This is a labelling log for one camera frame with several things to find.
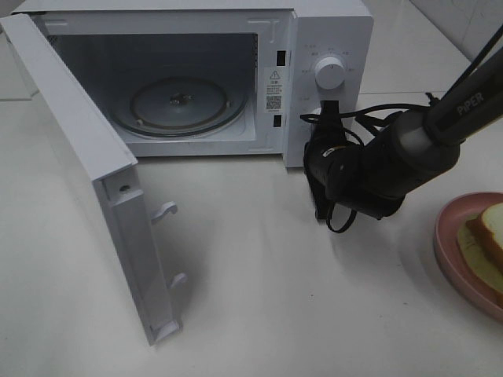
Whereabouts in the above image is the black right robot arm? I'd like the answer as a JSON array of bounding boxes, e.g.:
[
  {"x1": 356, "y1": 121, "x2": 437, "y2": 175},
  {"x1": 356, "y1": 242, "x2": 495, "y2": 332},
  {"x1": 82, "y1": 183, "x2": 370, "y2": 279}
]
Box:
[{"x1": 301, "y1": 51, "x2": 502, "y2": 232}]

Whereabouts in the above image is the upper white microwave knob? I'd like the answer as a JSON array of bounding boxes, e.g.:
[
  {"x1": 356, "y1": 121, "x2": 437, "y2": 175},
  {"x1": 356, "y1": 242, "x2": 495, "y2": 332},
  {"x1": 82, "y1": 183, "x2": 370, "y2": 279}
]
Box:
[{"x1": 314, "y1": 56, "x2": 346, "y2": 90}]

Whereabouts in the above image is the white microwave oven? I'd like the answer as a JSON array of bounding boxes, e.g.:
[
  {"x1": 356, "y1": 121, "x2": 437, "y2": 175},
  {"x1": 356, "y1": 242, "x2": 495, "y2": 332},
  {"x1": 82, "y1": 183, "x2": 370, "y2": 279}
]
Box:
[{"x1": 9, "y1": 1, "x2": 373, "y2": 168}]

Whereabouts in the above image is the pink round plate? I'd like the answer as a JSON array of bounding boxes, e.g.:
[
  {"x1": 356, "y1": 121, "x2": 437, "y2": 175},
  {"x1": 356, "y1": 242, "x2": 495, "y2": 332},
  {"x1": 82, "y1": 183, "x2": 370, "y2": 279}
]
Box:
[{"x1": 433, "y1": 192, "x2": 502, "y2": 321}]

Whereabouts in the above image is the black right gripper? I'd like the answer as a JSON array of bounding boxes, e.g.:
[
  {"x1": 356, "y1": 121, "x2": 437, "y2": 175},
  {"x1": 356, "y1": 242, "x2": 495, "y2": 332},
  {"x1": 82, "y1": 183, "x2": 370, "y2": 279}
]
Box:
[{"x1": 303, "y1": 100, "x2": 350, "y2": 220}]

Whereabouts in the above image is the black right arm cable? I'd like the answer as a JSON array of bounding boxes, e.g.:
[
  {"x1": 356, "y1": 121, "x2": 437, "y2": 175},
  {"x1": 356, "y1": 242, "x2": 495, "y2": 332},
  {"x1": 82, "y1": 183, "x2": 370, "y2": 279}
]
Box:
[{"x1": 300, "y1": 23, "x2": 503, "y2": 233}]

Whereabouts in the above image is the white bread sandwich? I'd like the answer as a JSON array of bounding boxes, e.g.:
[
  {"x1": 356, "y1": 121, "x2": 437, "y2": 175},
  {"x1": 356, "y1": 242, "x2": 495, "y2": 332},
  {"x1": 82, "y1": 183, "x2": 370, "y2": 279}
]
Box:
[{"x1": 457, "y1": 203, "x2": 502, "y2": 307}]

